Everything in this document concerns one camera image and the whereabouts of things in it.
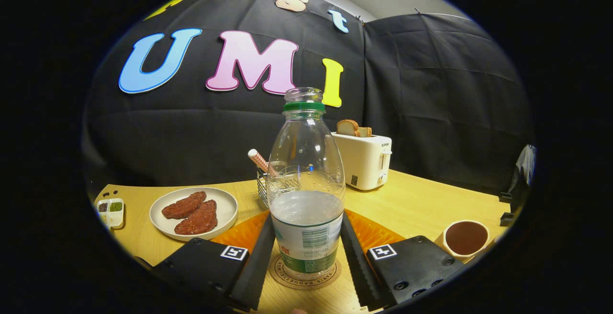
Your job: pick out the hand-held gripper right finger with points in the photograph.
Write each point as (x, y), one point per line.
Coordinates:
(361, 271)

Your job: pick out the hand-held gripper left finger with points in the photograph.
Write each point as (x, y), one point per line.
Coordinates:
(254, 271)

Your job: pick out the round wooden coaster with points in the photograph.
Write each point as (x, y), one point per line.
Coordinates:
(325, 281)

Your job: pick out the clear plastic juice bottle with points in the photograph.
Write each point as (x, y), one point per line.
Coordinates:
(306, 228)

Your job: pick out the white round plate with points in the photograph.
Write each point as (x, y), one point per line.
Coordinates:
(225, 204)

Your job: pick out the brown meat steak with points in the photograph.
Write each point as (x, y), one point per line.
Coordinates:
(197, 219)
(184, 205)

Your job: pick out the wooden table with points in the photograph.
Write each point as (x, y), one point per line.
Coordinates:
(412, 208)

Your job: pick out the white toaster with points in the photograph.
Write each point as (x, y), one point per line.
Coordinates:
(364, 161)

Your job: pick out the red striped straw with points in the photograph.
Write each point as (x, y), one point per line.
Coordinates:
(258, 160)

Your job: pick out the toast slice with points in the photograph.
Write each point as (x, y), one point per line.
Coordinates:
(365, 132)
(347, 128)

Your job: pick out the small white condiment dish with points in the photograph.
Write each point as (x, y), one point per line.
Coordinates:
(111, 218)

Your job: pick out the dark grey object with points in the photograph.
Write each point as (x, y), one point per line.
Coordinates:
(524, 170)

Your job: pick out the black backdrop cloth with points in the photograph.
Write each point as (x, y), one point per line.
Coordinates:
(431, 89)

